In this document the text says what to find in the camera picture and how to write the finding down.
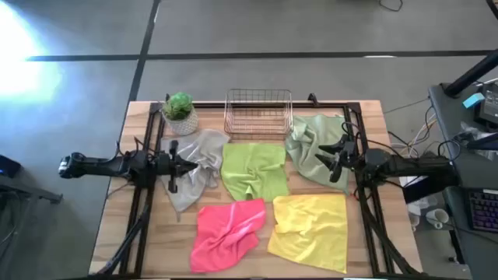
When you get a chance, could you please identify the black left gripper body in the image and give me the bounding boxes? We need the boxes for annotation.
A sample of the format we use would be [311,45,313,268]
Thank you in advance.
[157,139,184,194]

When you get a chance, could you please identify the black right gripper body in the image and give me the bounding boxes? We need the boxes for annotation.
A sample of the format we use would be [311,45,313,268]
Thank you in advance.
[330,134,359,184]

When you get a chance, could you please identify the grey waffle microfiber towel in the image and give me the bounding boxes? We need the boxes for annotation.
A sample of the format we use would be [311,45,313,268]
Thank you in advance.
[160,128,230,213]

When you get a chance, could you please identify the sage green microfiber towel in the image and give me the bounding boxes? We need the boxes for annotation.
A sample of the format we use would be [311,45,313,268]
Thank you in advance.
[285,114,351,195]

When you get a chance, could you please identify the lime green microfiber towel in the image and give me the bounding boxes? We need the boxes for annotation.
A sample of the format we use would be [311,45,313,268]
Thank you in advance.
[220,142,291,202]

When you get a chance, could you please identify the yellow microfiber towel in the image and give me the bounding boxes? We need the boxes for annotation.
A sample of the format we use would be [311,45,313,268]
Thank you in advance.
[266,193,349,275]

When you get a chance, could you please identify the pink microfiber towel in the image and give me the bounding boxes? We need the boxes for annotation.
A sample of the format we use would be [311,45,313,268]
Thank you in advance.
[189,198,268,274]

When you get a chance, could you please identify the potted succulent patterned pot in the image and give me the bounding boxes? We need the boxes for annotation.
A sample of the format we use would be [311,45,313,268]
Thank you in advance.
[161,92,199,136]

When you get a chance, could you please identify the white cup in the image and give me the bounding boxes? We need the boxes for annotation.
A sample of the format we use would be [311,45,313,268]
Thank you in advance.
[426,208,450,229]

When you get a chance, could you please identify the grey side desk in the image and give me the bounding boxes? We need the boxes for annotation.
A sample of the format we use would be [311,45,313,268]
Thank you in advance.
[427,81,498,280]

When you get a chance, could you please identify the cyan sticky note block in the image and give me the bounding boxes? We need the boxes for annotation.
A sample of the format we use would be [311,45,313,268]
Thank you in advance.
[461,92,486,109]

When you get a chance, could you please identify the dark metal stand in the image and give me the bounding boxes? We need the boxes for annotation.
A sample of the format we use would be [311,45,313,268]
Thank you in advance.
[0,181,64,234]

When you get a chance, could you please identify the black pole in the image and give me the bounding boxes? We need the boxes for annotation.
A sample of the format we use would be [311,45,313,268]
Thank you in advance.
[443,48,498,98]

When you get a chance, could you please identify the black box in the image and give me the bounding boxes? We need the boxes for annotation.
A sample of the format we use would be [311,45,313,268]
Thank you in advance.
[478,82,498,126]

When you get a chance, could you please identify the black device blue light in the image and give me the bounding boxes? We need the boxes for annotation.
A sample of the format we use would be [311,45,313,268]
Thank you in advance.
[0,154,23,179]

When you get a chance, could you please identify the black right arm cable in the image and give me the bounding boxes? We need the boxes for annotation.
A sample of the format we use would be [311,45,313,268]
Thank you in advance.
[340,121,395,149]

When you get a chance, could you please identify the black aluminium table frame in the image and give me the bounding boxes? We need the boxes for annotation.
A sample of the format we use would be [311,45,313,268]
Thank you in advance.
[104,93,421,279]

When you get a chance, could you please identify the white cable bundle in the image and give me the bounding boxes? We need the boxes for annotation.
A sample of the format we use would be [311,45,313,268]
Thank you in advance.
[388,116,440,156]

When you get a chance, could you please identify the black wire basket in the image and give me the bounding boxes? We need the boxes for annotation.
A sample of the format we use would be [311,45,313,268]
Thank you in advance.
[223,88,293,141]

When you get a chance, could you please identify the black floor cable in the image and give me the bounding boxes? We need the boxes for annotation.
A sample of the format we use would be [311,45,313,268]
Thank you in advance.
[378,0,404,12]

